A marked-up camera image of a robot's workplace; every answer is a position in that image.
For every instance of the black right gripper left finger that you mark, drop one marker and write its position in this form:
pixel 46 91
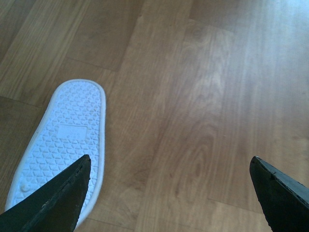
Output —
pixel 54 207

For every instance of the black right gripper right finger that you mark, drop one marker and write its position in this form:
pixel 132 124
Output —
pixel 284 201

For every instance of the light blue slipper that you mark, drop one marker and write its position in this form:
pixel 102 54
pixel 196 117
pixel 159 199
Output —
pixel 73 125

